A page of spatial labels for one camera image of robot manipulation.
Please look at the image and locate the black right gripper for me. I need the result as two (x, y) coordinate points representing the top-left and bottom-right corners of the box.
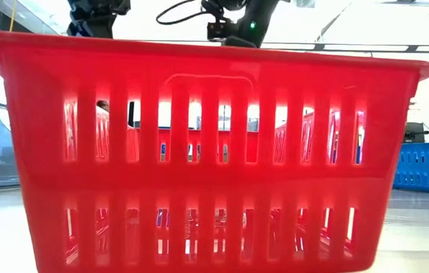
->
(221, 0), (280, 49)

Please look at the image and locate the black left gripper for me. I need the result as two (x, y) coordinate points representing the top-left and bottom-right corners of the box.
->
(65, 0), (132, 39)

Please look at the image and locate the red plastic slotted basket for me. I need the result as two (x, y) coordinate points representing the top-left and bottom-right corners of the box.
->
(0, 30), (429, 273)

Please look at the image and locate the dark box device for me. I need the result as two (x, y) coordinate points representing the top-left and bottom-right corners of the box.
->
(403, 121), (427, 144)

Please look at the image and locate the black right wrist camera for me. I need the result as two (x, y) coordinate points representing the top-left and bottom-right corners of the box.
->
(205, 20), (236, 42)

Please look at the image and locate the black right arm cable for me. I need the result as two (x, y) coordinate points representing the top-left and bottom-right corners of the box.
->
(155, 0), (226, 27)

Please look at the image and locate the yellow cable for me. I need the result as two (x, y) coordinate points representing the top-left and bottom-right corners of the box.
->
(8, 0), (17, 33)

